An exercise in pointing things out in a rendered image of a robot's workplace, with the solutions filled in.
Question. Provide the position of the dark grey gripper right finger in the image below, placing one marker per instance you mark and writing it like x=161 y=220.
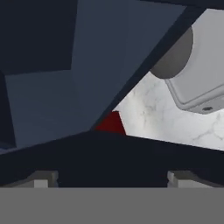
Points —
x=183 y=176

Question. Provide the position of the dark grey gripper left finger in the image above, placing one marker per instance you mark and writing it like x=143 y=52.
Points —
x=43 y=177

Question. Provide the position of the dark red object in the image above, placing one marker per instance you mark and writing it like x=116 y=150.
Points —
x=112 y=124

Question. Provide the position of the dark blue cabinet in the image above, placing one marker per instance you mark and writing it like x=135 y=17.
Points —
x=96 y=58

